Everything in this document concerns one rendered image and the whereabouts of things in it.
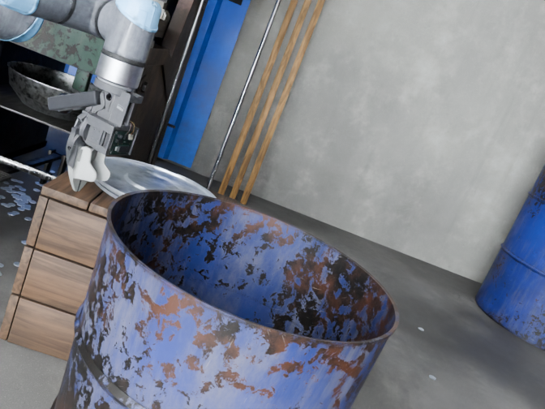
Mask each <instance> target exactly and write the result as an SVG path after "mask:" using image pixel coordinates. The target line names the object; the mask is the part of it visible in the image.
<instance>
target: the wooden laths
mask: <svg viewBox="0 0 545 409"><path fill-rule="evenodd" d="M324 2H325V0H318V2H317V4H316V6H315V10H314V12H313V15H312V17H311V20H310V23H309V25H308V27H307V30H306V33H305V36H304V38H303V41H302V44H301V45H300V48H299V51H298V54H297V56H296V59H295V60H294V65H293V66H292V69H291V71H290V75H289V77H288V80H287V81H286V84H285V87H284V90H283V92H282V94H281V98H280V100H279V102H278V105H277V108H276V110H275V113H274V115H273V117H272V121H271V123H270V125H269V128H268V131H267V134H266V136H265V138H264V142H263V144H262V146H261V149H260V152H259V155H258V157H257V159H256V161H255V164H254V167H253V170H252V172H251V175H250V178H249V180H248V182H247V185H246V188H245V190H244V193H243V195H242V199H241V200H240V203H241V204H243V205H246V203H247V200H248V197H249V195H250V193H251V189H252V188H253V185H254V182H255V179H256V177H257V174H258V173H259V170H260V167H261V164H262V162H263V160H264V156H265V154H266V152H267V149H268V146H269V144H270V141H271V139H272V137H273V133H274V131H275V129H276V126H277V123H278V120H279V118H280V116H281V112H282V111H283V108H284V105H285V102H286V100H287V97H288V96H289V93H290V90H291V87H292V85H293V82H294V79H295V76H296V75H297V72H298V69H299V67H300V64H301V61H302V60H303V56H304V54H305V52H306V49H307V46H308V43H309V41H310V39H311V35H312V33H313V31H314V28H315V25H316V23H317V20H318V18H319V16H320V12H321V10H322V8H323V5H324ZM280 3H281V0H277V1H276V4H275V7H274V8H273V11H272V14H271V17H270V19H269V22H268V25H267V27H266V30H265V32H264V36H263V38H262V41H261V43H260V47H259V48H258V51H257V54H256V56H255V60H254V62H253V64H252V67H251V70H250V73H249V75H248V77H247V81H246V83H245V85H244V88H243V91H242V94H241V97H240V98H239V101H238V104H237V107H236V109H235V111H234V115H233V118H232V120H231V122H230V126H229V128H228V131H227V133H226V135H225V138H224V141H223V144H222V146H221V150H220V152H219V154H218V157H217V160H216V163H215V165H214V167H213V169H212V173H211V175H210V178H209V181H208V184H207V187H206V189H208V190H209V189H210V187H211V185H212V181H213V179H214V176H215V174H216V172H217V168H218V166H219V163H220V161H221V158H222V155H223V152H224V151H225V146H226V145H227V142H228V139H229V137H230V134H231V132H232V129H233V127H234V123H235V121H236V118H237V116H238V112H239V111H240V108H241V105H242V102H243V99H244V97H245V95H246V92H247V89H248V87H249V84H250V82H251V78H252V76H253V74H254V71H255V68H256V65H257V63H258V61H259V58H260V55H261V52H262V50H263V48H264V44H265V42H266V40H267V37H268V34H269V31H270V28H271V27H272V24H273V21H274V18H275V16H276V13H277V10H278V7H279V5H280ZM297 3H298V0H291V1H290V5H289V7H288V10H287V12H286V14H285V18H284V20H283V23H282V25H281V28H280V31H279V33H278V35H277V39H276V41H275V44H274V46H273V48H272V52H271V54H270V57H269V59H268V62H267V65H266V67H265V69H264V73H263V75H262V78H261V80H260V84H259V86H258V88H257V90H256V93H255V96H254V99H253V102H252V103H251V107H250V109H249V112H248V114H247V118H246V120H245V123H244V124H243V127H242V130H241V133H240V135H239V138H238V141H237V144H236V146H235V148H234V151H233V154H232V157H231V158H230V163H229V165H228V167H227V169H226V172H225V175H224V178H223V180H222V182H221V185H220V188H219V191H218V193H219V194H222V195H224V194H225V190H226V188H227V185H228V183H229V180H230V177H231V175H232V173H233V170H234V167H235V164H236V162H237V160H238V156H239V154H240V152H241V149H242V146H243V143H244V141H245V139H246V136H247V133H248V131H249V128H250V125H251V122H252V120H253V118H254V115H255V112H256V109H257V107H258V104H259V103H260V98H261V97H262V94H263V92H264V88H265V86H266V83H267V82H268V77H269V76H270V73H271V71H272V68H273V65H274V63H275V60H276V58H277V55H278V52H279V49H280V48H281V44H282V42H283V39H284V37H285V34H286V31H287V28H288V27H289V24H290V21H291V18H292V16H293V13H294V10H295V7H296V6H297ZM310 5H311V0H305V1H304V3H303V7H302V9H301V11H300V13H299V16H298V19H297V22H296V24H295V26H294V30H293V32H292V34H291V37H290V40H289V43H288V45H287V47H286V50H285V53H284V55H283V58H282V60H281V64H280V66H279V68H278V71H277V74H276V76H275V79H274V81H273V83H272V87H271V89H270V92H269V94H268V97H267V100H266V102H265V104H264V108H263V110H262V113H261V115H260V118H259V121H258V123H257V125H256V128H255V131H254V134H253V136H252V138H251V142H250V144H249V146H248V149H247V152H246V155H245V157H244V159H243V161H242V165H241V167H240V170H239V172H238V176H237V178H236V180H235V182H234V186H233V188H232V191H231V193H230V198H232V199H235V198H236V195H237V194H238V189H239V188H240V185H241V183H242V179H243V177H244V174H245V173H246V170H247V167H248V164H249V162H250V160H251V156H252V154H253V152H254V149H255V146H256V143H257V141H258V139H259V137H260V133H261V131H262V128H263V126H264V123H265V120H266V118H267V116H268V112H269V110H270V107H271V105H272V103H273V99H274V97H275V95H276V92H277V89H278V87H279V84H280V82H281V78H282V76H283V74H284V71H285V68H286V66H287V63H288V61H289V59H290V55H291V53H292V51H293V48H294V45H295V42H296V40H297V38H298V34H299V32H300V30H301V27H302V25H303V21H304V20H305V17H306V15H307V11H308V9H309V6H310Z"/></svg>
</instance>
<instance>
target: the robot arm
mask: <svg viewBox="0 0 545 409"><path fill-rule="evenodd" d="M160 17H161V5H160V4H159V3H158V2H154V1H153V0H0V40H2V41H13V42H23V41H28V40H30V39H31V38H33V37H34V36H35V35H36V34H37V33H38V31H39V30H40V28H41V26H42V24H43V22H44V19H45V20H48V21H51V22H54V23H56V24H60V25H63V26H66V27H68V28H73V29H76V30H80V31H82V32H86V33H89V34H92V35H93V36H95V37H99V38H101V39H102V40H104V41H105V43H104V45H103V49H102V52H101V56H100V58H99V62H98V64H97V69H96V72H95V73H96V75H97V76H96V77H95V80H94V83H93V84H94V85H95V86H97V87H98V88H100V89H102V91H98V90H92V91H87V92H81V93H72V94H67V93H61V94H58V95H57V96H56V97H48V99H47V101H48V107H49V110H51V111H58V112H60V113H62V114H68V113H70V112H71V111H73V110H83V111H82V114H80V115H79V116H78V117H77V120H76V122H75V125H74V126H73V127H72V128H71V134H70V136H69V138H68V141H67V147H66V155H67V167H68V174H69V178H70V181H71V186H72V188H73V190H74V191H75V192H79V191H80V190H81V189H82V188H83V186H84V185H85V184H86V182H87V181H89V182H94V181H95V180H96V179H97V180H101V181H106V180H108V179H109V177H110V172H109V169H108V168H107V166H106V165H105V158H106V155H128V154H129V155H131V153H132V149H133V147H134V144H135V140H136V137H137V135H138V132H139V128H138V127H136V126H135V124H134V123H133V122H131V121H130V120H131V116H132V113H133V110H134V108H135V103H136V104H142V101H143V99H144V97H143V96H140V95H139V94H137V93H135V91H136V90H135V89H136V88H138V87H139V82H140V79H141V76H142V74H143V71H144V67H145V64H146V62H147V59H148V55H149V51H150V49H151V46H152V42H153V39H154V37H155V34H156V32H157V30H158V23H159V20H160ZM84 109H85V110H84ZM131 123H133V124H134V126H133V125H131ZM133 138H134V139H133ZM84 144H88V146H85V147H84Z"/></svg>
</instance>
